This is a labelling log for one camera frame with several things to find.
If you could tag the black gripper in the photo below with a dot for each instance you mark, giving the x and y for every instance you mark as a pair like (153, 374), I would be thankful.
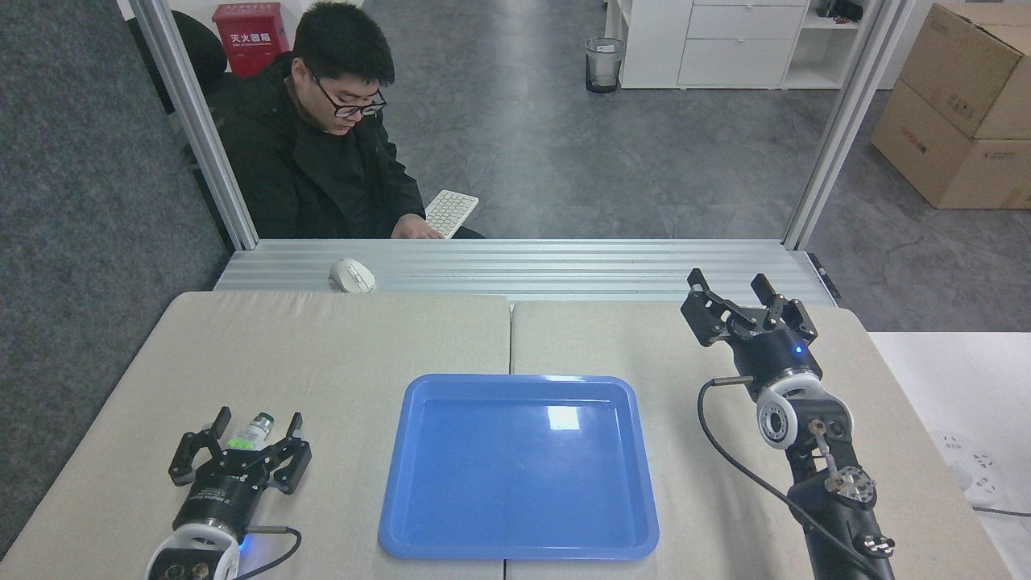
(777, 350)
(217, 495)

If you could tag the green switch part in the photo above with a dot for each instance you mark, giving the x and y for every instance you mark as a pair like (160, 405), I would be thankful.
(251, 433)

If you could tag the blue plastic tray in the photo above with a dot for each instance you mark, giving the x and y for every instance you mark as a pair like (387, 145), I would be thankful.
(515, 483)

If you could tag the person's left hand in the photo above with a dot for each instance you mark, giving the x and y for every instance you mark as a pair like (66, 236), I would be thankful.
(415, 229)

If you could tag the white side table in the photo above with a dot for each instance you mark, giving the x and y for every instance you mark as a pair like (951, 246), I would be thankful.
(950, 379)

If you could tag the white computer mouse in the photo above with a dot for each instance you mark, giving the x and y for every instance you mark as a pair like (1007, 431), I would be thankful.
(352, 275)

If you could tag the large cardboard box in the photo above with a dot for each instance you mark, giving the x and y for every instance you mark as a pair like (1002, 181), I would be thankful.
(934, 157)

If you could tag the white power strip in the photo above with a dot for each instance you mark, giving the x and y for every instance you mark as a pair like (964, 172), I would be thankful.
(970, 467)

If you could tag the white drawer cabinet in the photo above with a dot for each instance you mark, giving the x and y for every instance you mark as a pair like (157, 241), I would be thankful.
(729, 48)

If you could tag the person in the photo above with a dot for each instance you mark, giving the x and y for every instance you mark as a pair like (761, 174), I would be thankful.
(282, 177)

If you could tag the grey mesh trash bin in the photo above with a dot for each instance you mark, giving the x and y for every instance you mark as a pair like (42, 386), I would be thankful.
(604, 64)

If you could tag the white keyboard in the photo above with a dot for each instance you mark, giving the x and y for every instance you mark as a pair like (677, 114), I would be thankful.
(451, 211)

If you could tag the black device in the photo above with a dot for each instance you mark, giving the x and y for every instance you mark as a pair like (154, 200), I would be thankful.
(842, 10)

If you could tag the small cardboard box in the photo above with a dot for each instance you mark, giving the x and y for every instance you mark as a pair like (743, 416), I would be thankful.
(966, 64)

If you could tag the black glasses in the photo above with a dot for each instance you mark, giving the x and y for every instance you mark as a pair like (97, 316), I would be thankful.
(354, 107)

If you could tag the black office chair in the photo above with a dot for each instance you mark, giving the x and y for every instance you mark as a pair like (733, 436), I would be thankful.
(197, 52)

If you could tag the red fire extinguisher box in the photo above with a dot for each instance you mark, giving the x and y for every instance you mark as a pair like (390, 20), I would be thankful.
(250, 36)

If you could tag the silver aluminium rail table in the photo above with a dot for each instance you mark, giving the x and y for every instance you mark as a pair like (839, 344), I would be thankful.
(564, 270)

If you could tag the silver aluminium post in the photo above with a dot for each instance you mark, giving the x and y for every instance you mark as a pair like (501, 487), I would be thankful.
(193, 105)
(846, 121)

